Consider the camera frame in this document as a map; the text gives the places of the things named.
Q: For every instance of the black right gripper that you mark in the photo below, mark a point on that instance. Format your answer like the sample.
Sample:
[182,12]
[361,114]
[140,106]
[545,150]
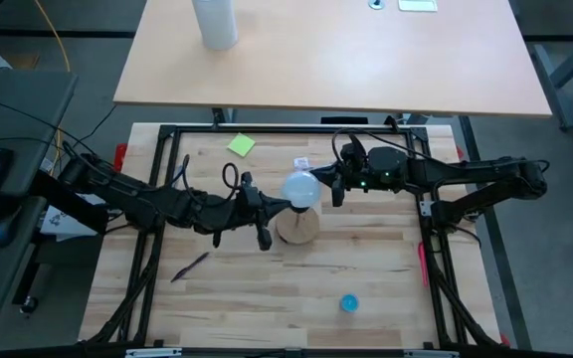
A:
[381,171]

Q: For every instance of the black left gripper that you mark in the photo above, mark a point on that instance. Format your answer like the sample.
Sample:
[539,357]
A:
[227,214]

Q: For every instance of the white lightbulb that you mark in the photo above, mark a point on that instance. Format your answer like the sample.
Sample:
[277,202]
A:
[300,189]

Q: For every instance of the wooden base table lamp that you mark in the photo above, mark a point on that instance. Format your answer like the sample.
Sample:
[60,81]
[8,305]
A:
[301,229]

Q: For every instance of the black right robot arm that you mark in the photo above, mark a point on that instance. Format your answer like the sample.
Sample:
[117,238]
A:
[465,171]

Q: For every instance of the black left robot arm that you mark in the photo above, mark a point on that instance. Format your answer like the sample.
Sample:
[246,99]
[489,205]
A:
[132,196]

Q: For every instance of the green sticky note pad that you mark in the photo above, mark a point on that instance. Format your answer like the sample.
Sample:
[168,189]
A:
[241,144]

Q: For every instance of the dark purple pen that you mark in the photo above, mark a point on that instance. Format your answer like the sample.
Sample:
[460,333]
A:
[189,267]

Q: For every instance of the blue round lid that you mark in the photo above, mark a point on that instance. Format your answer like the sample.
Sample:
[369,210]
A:
[349,303]

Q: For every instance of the pink pen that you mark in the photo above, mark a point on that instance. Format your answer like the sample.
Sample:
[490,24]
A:
[423,263]

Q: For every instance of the light wooden side table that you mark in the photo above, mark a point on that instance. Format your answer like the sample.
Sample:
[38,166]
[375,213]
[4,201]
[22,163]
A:
[341,59]

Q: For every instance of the red clamp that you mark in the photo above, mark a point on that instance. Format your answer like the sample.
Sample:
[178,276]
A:
[120,156]
[504,340]

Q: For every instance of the white rectangular device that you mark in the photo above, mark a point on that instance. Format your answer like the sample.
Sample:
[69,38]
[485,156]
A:
[417,5]

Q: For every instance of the white paper sheet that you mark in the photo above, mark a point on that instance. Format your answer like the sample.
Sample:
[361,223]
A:
[60,221]

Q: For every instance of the black computer mouse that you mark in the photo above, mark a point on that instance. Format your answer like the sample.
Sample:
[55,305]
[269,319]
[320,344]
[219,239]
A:
[5,229]

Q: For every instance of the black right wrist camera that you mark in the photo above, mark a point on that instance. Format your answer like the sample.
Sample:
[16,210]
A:
[353,155]

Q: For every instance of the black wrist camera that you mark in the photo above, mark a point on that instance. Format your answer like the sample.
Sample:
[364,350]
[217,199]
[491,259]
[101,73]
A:
[250,186]
[353,155]

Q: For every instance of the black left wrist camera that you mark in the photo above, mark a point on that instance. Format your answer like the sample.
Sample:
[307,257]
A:
[250,186]

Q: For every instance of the black aluminium table frame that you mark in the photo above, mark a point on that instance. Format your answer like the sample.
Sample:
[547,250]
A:
[286,129]

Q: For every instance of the silver aluminium bracket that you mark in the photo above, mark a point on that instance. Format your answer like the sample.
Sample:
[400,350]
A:
[152,353]
[431,354]

